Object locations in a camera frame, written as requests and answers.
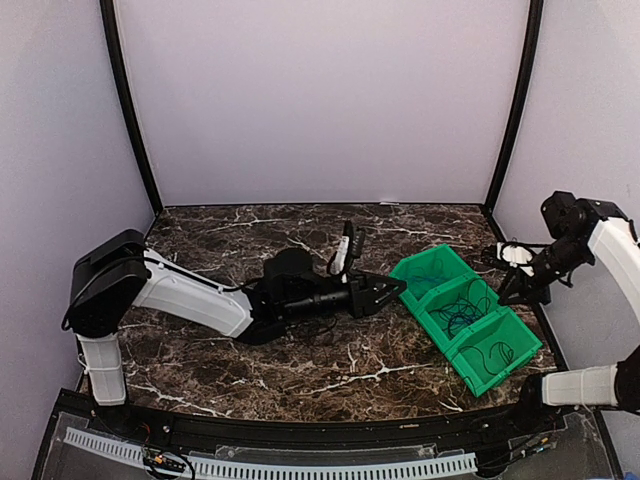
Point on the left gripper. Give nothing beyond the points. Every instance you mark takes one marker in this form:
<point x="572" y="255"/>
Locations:
<point x="365" y="296"/>

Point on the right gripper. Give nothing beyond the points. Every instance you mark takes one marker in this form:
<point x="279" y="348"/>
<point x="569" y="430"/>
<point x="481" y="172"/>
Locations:
<point x="534" y="293"/>

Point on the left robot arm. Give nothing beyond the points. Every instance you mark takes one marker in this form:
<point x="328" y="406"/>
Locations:
<point x="123" y="273"/>

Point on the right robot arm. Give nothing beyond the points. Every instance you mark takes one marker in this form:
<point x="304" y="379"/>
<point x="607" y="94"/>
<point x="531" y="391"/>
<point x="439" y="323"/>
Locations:
<point x="588" y="277"/>

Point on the green bin near compartment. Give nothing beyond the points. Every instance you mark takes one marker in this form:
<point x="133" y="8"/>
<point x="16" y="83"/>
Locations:
<point x="492" y="349"/>

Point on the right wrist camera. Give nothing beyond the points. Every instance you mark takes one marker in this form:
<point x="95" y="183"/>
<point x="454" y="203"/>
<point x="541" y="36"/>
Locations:
<point x="508" y="255"/>

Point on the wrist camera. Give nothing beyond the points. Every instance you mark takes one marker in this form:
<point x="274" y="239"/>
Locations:
<point x="349" y="249"/>
<point x="508" y="255"/>

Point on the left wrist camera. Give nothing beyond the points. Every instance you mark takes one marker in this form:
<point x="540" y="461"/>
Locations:
<point x="349" y="249"/>

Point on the black front rail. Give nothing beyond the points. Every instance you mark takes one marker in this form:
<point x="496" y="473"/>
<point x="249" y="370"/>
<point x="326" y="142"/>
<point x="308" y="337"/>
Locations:
<point x="483" y="429"/>

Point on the white slotted cable duct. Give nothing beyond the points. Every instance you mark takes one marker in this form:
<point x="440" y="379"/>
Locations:
<point x="246" y="463"/>

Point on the left black frame post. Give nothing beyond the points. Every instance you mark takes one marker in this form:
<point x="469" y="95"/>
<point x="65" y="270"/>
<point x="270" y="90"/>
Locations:
<point x="128" y="110"/>

